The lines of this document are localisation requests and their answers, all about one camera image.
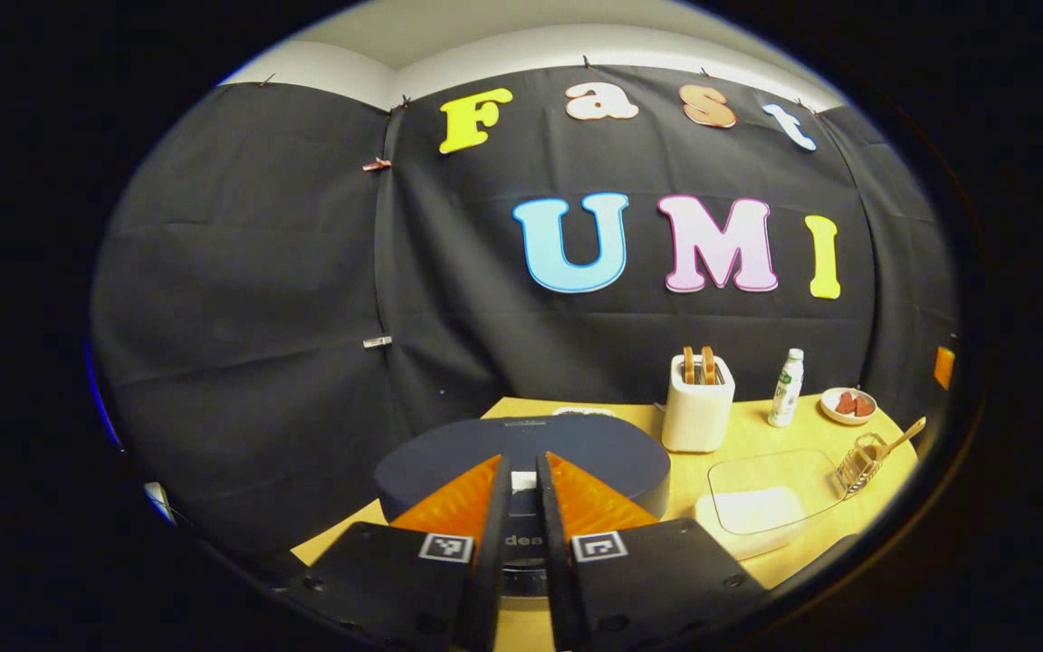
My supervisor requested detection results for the clear glass container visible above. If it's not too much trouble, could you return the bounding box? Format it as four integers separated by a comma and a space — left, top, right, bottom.
694, 448, 850, 561

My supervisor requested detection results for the white toaster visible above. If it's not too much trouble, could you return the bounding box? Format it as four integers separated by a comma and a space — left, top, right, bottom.
662, 353, 736, 454

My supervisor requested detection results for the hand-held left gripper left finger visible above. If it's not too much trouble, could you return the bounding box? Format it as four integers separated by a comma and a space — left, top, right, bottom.
273, 453, 513, 652

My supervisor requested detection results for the dark blue rice cooker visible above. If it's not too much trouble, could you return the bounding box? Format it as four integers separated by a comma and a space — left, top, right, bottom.
374, 414, 672, 599

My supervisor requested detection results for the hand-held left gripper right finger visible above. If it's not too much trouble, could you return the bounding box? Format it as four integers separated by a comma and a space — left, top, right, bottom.
535, 451, 767, 652

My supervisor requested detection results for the white drink bottle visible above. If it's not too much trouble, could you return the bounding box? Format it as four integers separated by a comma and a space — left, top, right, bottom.
768, 349, 805, 428

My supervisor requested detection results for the white round plate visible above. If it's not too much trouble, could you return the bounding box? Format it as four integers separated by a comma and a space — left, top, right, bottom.
820, 388, 877, 427

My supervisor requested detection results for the metal wire chopstick holder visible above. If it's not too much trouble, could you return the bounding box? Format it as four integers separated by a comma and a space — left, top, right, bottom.
837, 433, 889, 494

